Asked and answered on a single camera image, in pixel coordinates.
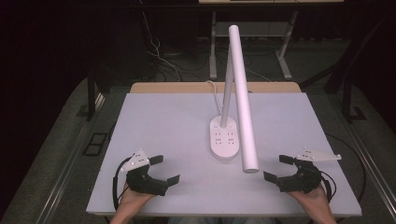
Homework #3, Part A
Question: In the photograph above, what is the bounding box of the white table cover board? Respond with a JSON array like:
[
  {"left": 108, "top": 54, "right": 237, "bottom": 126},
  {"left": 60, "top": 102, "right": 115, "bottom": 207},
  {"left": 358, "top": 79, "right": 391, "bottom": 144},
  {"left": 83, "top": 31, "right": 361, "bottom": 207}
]
[{"left": 86, "top": 91, "right": 363, "bottom": 218}]

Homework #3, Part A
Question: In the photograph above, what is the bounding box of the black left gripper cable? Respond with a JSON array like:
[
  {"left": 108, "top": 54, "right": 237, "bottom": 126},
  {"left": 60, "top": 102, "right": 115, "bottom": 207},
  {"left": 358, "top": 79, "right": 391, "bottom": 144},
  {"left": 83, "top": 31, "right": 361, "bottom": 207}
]
[{"left": 112, "top": 157, "right": 134, "bottom": 211}]

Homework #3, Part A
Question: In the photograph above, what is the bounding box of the thin white floor cable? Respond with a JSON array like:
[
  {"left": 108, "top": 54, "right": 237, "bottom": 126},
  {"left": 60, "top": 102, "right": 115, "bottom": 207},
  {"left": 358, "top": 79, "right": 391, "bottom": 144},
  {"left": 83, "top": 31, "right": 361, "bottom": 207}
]
[{"left": 138, "top": 0, "right": 183, "bottom": 82}]

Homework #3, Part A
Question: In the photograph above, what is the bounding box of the black rectangular floor frame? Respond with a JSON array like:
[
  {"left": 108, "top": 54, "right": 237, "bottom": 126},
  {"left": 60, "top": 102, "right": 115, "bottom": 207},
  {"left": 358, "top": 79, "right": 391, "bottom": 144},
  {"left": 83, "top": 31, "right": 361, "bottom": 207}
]
[{"left": 82, "top": 132, "right": 109, "bottom": 157}]

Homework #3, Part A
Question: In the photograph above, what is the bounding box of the aluminium floor rail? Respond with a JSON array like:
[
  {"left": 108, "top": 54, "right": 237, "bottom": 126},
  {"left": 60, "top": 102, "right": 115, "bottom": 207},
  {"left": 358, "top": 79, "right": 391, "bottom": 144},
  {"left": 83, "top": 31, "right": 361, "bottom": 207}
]
[
  {"left": 337, "top": 108, "right": 396, "bottom": 216},
  {"left": 35, "top": 92, "right": 106, "bottom": 224}
]

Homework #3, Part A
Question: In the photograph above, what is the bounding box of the long black floor cable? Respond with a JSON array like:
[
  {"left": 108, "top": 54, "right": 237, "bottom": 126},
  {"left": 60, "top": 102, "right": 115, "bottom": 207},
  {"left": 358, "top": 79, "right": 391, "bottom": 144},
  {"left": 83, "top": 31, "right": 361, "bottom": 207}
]
[{"left": 324, "top": 133, "right": 368, "bottom": 203}]

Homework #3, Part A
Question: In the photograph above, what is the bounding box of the grey metal frame desk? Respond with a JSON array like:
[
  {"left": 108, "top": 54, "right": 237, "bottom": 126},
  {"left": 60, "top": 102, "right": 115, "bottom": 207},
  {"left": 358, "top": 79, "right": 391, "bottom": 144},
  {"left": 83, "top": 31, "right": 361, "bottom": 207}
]
[{"left": 198, "top": 0, "right": 346, "bottom": 81}]

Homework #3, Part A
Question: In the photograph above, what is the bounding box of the person's left hand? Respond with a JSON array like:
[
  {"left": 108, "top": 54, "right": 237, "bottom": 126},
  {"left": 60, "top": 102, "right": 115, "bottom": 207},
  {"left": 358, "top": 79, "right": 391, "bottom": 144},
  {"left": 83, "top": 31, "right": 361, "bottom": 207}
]
[{"left": 116, "top": 182, "right": 156, "bottom": 217}]

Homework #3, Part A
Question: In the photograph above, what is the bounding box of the white lamp cable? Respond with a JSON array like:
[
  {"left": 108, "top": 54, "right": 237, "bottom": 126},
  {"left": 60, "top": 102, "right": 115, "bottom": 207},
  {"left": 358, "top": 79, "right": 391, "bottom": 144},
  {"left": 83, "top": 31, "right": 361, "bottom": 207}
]
[{"left": 205, "top": 79, "right": 224, "bottom": 117}]

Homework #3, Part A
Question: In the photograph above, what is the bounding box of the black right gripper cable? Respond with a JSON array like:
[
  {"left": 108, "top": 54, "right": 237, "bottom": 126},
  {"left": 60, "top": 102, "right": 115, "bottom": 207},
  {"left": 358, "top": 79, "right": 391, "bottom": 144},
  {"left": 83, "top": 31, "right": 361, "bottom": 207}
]
[{"left": 319, "top": 170, "right": 338, "bottom": 203}]

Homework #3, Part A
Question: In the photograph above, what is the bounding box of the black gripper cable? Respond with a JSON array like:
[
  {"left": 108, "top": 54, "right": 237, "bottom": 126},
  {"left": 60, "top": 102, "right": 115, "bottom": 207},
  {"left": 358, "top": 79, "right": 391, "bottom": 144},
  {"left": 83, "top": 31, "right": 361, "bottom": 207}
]
[
  {"left": 112, "top": 157, "right": 134, "bottom": 211},
  {"left": 319, "top": 170, "right": 338, "bottom": 203}
]

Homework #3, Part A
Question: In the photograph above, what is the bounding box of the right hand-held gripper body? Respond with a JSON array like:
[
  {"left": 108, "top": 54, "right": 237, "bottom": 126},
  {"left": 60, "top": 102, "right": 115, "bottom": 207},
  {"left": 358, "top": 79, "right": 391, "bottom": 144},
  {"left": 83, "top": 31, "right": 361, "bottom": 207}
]
[{"left": 276, "top": 147, "right": 343, "bottom": 195}]

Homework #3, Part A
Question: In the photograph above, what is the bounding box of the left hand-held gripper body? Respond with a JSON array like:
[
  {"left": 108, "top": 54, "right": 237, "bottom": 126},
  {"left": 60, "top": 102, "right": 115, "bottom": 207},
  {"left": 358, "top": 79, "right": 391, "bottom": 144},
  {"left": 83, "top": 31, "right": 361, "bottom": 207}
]
[{"left": 120, "top": 147, "right": 170, "bottom": 197}]

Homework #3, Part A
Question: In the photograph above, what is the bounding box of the black metal stand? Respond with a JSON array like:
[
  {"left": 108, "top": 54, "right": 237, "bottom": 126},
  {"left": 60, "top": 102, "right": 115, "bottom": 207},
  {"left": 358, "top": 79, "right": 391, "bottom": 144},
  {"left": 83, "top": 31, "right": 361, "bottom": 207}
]
[
  {"left": 77, "top": 66, "right": 110, "bottom": 122},
  {"left": 323, "top": 12, "right": 393, "bottom": 123}
]

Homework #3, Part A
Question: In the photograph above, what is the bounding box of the person's right hand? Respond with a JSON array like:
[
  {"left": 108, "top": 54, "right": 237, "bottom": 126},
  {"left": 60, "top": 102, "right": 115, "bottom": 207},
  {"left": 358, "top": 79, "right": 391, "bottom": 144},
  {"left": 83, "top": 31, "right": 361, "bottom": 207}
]
[{"left": 286, "top": 183, "right": 332, "bottom": 217}]

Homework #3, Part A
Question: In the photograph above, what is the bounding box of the white desk lamp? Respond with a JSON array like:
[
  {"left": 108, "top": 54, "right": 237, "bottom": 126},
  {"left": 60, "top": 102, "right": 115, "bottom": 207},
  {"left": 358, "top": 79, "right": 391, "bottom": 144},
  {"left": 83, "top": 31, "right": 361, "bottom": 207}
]
[{"left": 208, "top": 24, "right": 261, "bottom": 175}]

